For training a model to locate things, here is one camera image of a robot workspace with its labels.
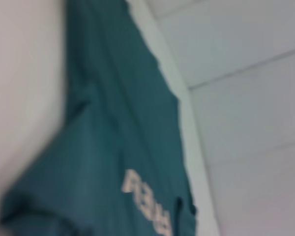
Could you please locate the teal t-shirt with FREE print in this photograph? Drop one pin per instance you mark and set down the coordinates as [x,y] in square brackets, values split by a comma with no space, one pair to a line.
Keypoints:
[108,135]

